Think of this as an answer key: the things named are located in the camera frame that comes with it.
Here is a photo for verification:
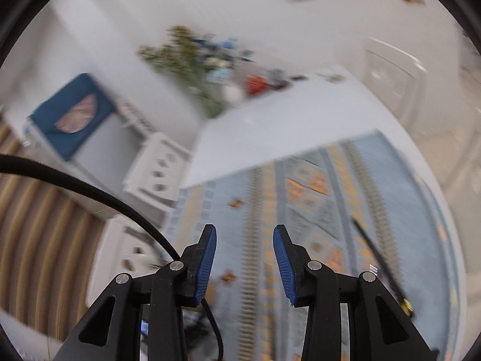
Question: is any black chopstick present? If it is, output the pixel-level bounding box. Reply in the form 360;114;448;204
351;217;417;318

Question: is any black cable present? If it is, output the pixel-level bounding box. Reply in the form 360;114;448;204
0;153;224;361

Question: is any white dining chair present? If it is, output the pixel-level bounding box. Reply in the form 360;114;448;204
86;218;170;301
361;37;429;121
122;131;192;211

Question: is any glass vase with green stems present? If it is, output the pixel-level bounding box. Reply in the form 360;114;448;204
137;26;226;119

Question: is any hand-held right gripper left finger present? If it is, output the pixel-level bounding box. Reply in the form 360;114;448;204
56;224;218;361

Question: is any white refrigerator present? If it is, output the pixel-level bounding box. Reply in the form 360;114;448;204
8;113;151;219

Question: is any white vase with blue flowers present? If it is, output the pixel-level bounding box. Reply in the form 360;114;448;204
195;34;256;106

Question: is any grey phone stand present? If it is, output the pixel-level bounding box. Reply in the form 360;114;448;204
267;68;292;90

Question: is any red lidded teacup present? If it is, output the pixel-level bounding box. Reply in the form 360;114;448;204
246;75;269;96

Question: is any blue cloth with leaf print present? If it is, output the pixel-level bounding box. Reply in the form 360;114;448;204
28;73;117;162

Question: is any white storage rack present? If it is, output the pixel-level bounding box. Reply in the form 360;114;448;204
118;98;158;136

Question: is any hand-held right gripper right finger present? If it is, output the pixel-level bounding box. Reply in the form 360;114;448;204
273;224;438;361

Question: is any patterned blue tablecloth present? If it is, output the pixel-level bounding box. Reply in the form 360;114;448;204
161;130;463;361

